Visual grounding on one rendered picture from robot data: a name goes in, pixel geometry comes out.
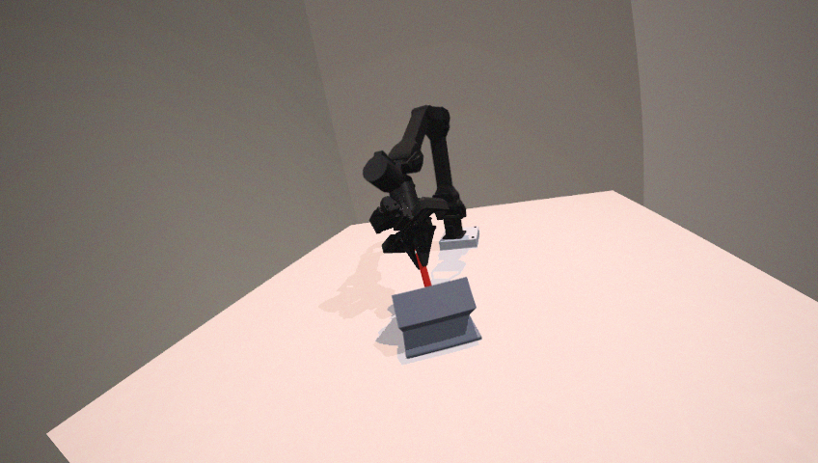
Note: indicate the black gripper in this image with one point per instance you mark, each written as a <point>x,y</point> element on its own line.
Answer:
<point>416,232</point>

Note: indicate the red peg with white band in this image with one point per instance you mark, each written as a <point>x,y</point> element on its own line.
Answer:
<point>424,272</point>

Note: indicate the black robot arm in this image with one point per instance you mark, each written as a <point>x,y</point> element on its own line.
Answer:
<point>389,172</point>

